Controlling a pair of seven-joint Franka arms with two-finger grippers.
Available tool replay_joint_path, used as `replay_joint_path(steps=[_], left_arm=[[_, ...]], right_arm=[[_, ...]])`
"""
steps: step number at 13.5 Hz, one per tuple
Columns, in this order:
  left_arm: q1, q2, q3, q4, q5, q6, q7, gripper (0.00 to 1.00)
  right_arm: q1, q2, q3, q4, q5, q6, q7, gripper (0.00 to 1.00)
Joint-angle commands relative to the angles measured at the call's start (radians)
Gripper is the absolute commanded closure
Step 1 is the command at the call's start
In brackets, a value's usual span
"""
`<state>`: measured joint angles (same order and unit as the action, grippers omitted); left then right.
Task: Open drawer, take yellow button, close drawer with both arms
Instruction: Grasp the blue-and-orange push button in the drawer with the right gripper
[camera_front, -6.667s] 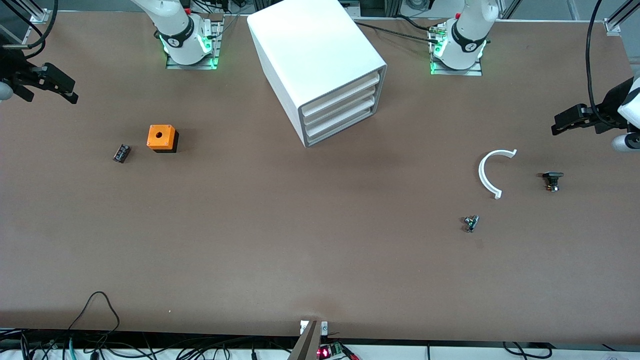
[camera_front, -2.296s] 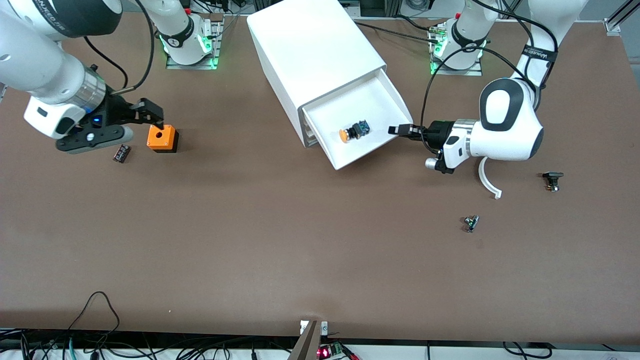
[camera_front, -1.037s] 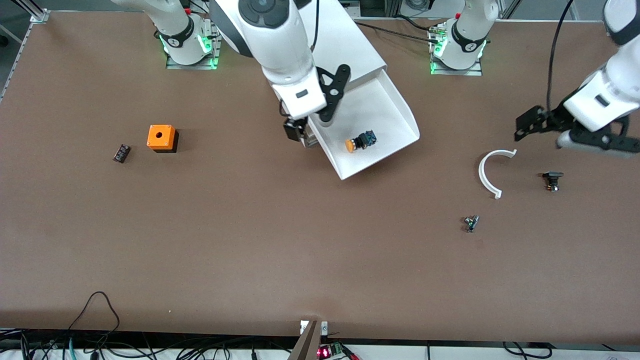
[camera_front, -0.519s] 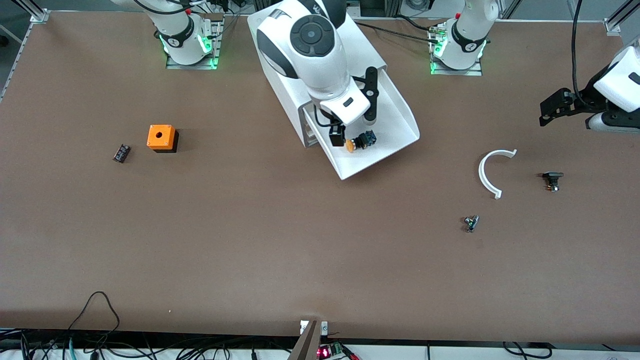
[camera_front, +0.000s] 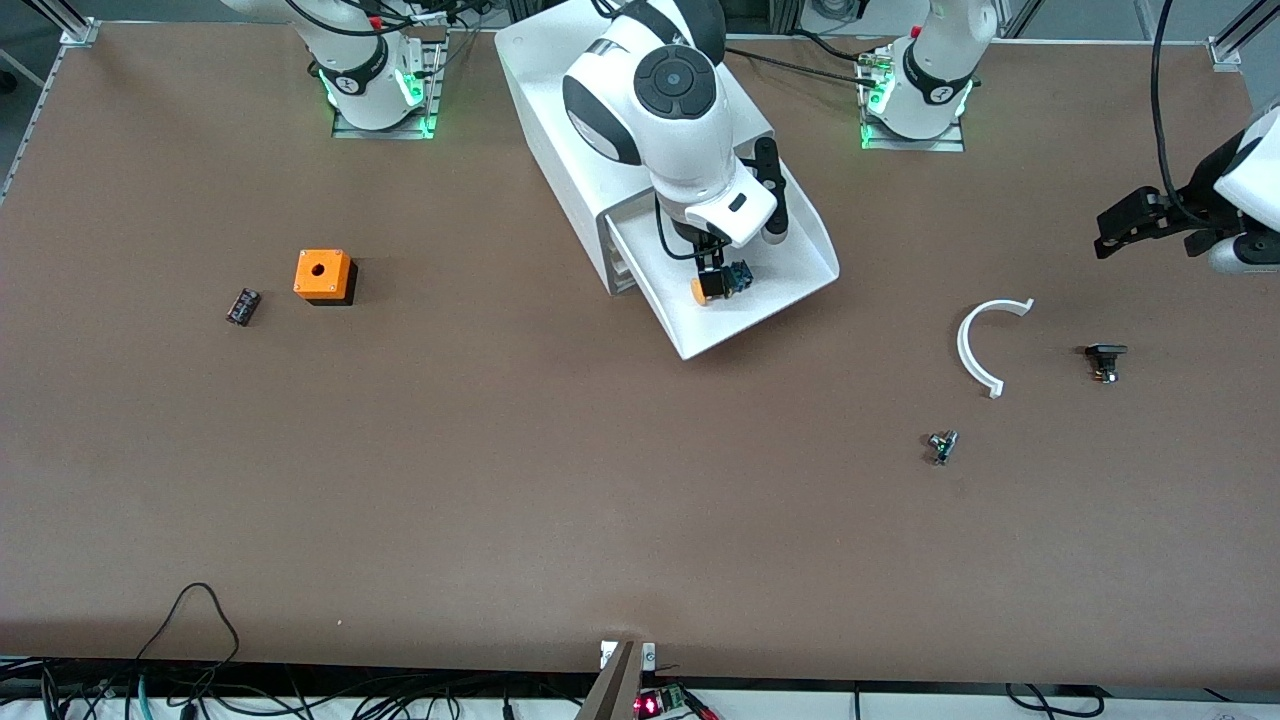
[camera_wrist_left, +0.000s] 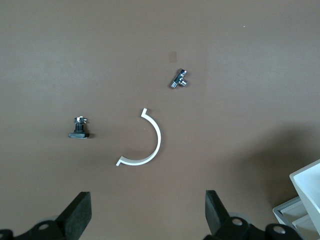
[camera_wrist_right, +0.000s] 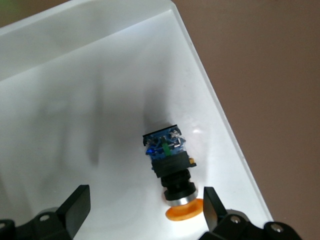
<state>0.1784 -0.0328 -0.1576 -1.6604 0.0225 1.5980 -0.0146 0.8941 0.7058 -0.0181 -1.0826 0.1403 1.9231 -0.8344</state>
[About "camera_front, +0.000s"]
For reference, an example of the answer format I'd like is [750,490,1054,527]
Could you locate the orange capped push button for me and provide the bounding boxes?
[690,260,754,308]

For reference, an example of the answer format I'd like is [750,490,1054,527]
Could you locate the white drawer cabinet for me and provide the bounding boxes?
[494,0,776,296]

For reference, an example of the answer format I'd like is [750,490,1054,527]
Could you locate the white curved plastic arc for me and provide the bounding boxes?
[956,298,1035,399]

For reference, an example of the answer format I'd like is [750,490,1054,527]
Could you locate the orange box with black base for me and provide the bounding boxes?
[293,249,359,307]

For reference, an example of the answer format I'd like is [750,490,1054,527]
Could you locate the circuit board with red light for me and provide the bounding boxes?
[633,683,721,720]

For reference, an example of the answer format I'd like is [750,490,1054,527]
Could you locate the black button switch part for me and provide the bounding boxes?
[1085,343,1129,385]

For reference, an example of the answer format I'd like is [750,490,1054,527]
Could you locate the aluminium profile corner bracket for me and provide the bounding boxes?
[1208,0,1280,71]
[20,0,101,49]

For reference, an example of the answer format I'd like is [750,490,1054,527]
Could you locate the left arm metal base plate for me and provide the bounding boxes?
[860,45,967,153]

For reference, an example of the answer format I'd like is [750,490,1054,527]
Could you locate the black cable behind cabinet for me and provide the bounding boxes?
[725,42,886,77]

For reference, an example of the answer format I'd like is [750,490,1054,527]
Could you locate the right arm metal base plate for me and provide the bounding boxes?
[332,38,447,140]

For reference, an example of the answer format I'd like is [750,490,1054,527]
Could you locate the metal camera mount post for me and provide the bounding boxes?
[575,640,657,720]

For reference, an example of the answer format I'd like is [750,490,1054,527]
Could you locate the black cable under table edge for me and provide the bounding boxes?
[1005,683,1101,719]

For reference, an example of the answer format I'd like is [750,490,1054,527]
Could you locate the thin black looped cable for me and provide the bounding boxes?
[135,582,241,691]

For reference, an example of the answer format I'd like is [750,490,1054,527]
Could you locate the tangled black cables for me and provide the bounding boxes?
[0,655,601,720]

